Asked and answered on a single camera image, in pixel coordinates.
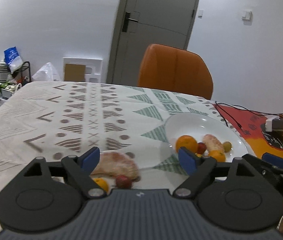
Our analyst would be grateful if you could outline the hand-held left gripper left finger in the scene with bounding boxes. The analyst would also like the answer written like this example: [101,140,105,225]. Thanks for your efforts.
[23,147,107,200]

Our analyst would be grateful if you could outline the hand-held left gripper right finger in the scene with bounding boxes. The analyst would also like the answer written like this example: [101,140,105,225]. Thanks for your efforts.
[173,147,260,198]

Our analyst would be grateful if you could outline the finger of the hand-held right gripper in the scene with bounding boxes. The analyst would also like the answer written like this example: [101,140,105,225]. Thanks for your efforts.
[262,152,283,173]
[242,154,283,188]

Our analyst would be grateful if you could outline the orange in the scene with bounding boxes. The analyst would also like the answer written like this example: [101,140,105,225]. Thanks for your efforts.
[208,150,226,163]
[176,135,198,153]

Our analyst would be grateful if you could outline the bread loaf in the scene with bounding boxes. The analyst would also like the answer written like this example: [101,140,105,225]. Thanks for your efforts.
[91,151,142,182]

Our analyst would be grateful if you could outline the small orange cherry tomato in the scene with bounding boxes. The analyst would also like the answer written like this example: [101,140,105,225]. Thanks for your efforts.
[93,177,109,193]

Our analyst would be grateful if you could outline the bread roll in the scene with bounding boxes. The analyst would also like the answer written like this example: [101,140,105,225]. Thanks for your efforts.
[203,134,224,153]

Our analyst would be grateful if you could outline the white plate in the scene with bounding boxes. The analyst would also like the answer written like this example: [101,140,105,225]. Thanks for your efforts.
[164,112,253,168]

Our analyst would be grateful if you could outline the orange cartoon mat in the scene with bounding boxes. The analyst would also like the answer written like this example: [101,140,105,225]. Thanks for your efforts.
[211,102,283,161]

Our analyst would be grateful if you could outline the white and grey device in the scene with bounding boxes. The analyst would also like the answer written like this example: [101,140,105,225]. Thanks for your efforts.
[265,116,283,132]

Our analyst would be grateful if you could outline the patterned tablecloth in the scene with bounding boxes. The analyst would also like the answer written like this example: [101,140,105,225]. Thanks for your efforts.
[0,81,254,230]

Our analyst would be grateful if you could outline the cardboard sheet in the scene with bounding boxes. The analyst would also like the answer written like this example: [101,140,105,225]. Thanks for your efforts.
[65,64,86,82]

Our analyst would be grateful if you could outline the orange chair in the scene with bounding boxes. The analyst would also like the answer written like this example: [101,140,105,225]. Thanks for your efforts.
[138,44,213,100]

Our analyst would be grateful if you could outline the white foam packaging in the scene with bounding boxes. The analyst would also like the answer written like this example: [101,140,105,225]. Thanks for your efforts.
[63,57,104,83]

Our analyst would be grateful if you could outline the clear plastic bag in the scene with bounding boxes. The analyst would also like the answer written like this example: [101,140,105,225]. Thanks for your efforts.
[32,62,63,82]

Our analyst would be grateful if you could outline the black metal rack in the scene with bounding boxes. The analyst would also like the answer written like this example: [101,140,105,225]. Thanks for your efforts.
[0,61,31,98]

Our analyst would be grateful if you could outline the blue and white bag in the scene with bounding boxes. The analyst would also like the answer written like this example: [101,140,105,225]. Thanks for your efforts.
[4,46,23,72]

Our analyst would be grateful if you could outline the grey door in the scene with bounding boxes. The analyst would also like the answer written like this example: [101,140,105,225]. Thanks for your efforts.
[108,0,203,84]

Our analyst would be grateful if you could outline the short black cable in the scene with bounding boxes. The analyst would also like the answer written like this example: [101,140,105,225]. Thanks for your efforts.
[216,104,248,132]

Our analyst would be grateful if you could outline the long black cable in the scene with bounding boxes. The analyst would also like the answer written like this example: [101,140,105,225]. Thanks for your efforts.
[215,102,282,117]

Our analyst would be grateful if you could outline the black door handle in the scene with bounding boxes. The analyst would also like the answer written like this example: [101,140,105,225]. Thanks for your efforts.
[122,12,139,33]

